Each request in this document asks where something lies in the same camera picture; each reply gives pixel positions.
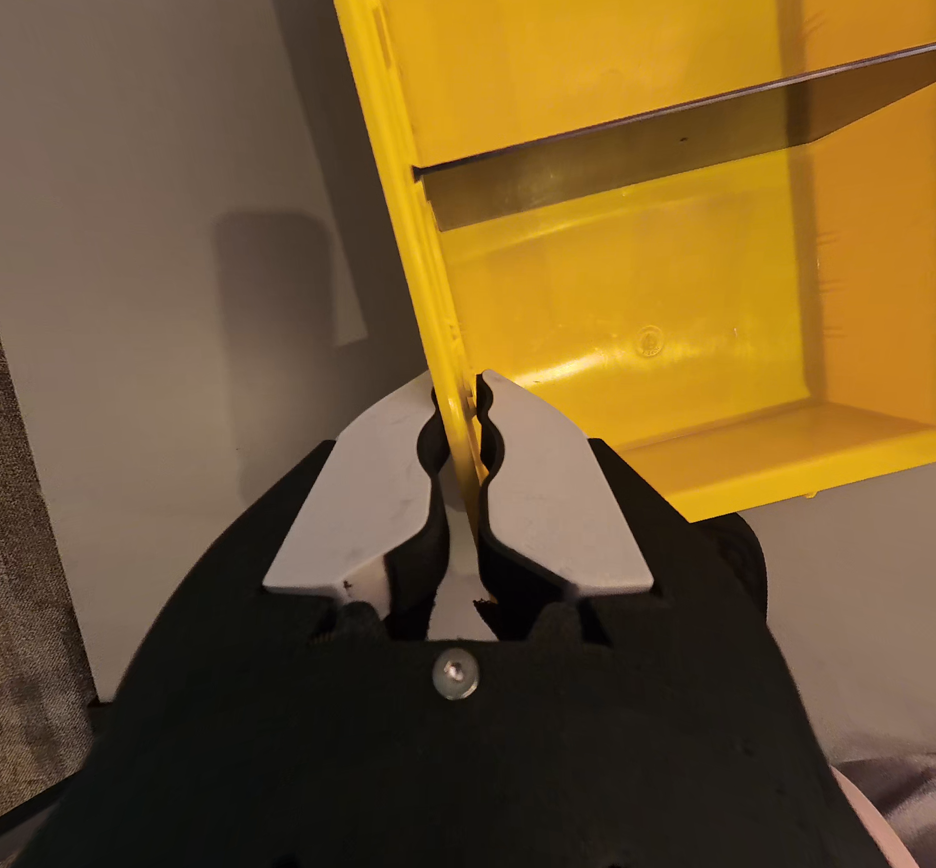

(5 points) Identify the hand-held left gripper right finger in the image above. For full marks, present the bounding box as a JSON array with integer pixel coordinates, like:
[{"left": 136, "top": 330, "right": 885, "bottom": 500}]
[{"left": 475, "top": 368, "right": 655, "bottom": 606}]

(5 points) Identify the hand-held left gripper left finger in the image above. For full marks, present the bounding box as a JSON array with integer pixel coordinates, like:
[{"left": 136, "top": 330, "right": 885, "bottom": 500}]
[{"left": 261, "top": 373, "right": 450, "bottom": 640}]

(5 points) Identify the yellow plastic bin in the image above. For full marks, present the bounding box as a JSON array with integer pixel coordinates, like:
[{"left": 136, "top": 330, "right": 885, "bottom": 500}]
[{"left": 314, "top": 0, "right": 936, "bottom": 524}]

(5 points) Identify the dark bin divider plate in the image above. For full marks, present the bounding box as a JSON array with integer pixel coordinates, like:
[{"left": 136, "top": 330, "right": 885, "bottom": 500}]
[{"left": 411, "top": 41, "right": 936, "bottom": 233}]

